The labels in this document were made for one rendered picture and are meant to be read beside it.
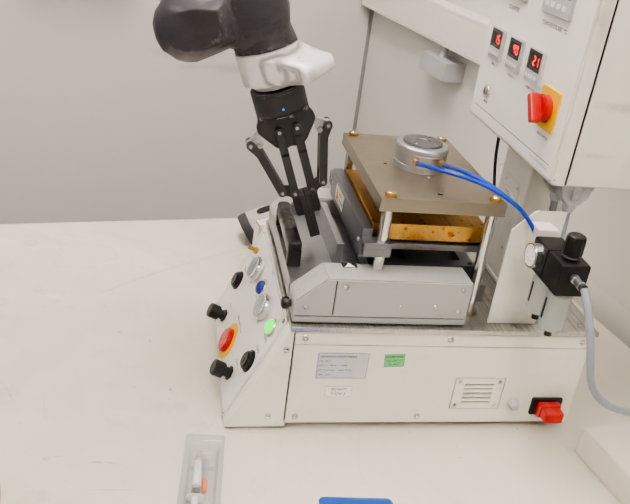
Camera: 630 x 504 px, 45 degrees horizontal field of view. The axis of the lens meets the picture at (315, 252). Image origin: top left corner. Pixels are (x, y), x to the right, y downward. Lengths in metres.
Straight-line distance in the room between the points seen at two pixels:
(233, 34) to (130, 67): 1.49
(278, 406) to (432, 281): 0.28
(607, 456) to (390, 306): 0.38
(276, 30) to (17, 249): 0.80
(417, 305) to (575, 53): 0.39
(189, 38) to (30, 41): 1.47
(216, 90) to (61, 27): 0.51
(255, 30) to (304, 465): 0.59
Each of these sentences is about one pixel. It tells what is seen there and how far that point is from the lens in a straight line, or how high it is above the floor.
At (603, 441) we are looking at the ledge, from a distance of 1.22.
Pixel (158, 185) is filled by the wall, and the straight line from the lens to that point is 2.64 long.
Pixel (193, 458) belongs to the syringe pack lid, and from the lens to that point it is 1.06.
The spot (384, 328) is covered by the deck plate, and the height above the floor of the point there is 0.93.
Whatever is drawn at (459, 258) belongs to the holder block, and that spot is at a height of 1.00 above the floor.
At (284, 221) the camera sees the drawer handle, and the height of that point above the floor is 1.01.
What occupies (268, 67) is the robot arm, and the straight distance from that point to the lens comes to 1.03.
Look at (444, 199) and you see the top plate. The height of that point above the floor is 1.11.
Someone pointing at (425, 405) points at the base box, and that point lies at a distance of 1.18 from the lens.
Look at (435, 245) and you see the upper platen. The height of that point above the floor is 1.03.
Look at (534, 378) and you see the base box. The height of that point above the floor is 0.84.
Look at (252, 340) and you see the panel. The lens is 1.16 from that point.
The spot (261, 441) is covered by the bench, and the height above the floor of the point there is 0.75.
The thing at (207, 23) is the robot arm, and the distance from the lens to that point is 1.02.
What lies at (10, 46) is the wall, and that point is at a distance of 2.47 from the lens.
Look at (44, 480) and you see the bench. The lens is 1.08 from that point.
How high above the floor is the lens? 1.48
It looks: 26 degrees down
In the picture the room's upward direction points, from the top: 8 degrees clockwise
